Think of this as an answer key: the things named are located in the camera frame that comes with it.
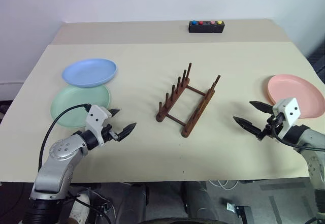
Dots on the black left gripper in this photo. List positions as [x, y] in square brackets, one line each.
[109, 132]

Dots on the grey rounded shape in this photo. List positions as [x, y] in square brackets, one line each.
[199, 199]

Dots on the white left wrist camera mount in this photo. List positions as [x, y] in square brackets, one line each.
[95, 114]

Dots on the brown wooden dish rack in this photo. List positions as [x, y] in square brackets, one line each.
[197, 116]

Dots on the white shoe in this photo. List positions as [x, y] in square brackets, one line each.
[80, 208]

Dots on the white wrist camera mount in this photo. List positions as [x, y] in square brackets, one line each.
[292, 109]
[95, 114]

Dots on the pink plate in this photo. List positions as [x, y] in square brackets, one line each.
[294, 87]

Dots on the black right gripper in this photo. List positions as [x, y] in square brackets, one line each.
[270, 127]

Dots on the blue plate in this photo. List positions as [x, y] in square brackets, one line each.
[89, 71]

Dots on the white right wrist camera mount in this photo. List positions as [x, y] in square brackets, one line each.
[292, 109]

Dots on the black button box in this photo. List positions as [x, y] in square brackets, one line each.
[205, 29]

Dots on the black metal floor bracket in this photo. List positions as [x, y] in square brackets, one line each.
[237, 208]
[104, 207]

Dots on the dark object beside table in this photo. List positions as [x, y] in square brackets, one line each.
[320, 61]

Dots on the green plate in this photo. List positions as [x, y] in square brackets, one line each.
[73, 97]

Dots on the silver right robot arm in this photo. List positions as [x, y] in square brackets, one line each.
[314, 137]

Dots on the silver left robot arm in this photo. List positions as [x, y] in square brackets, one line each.
[58, 153]

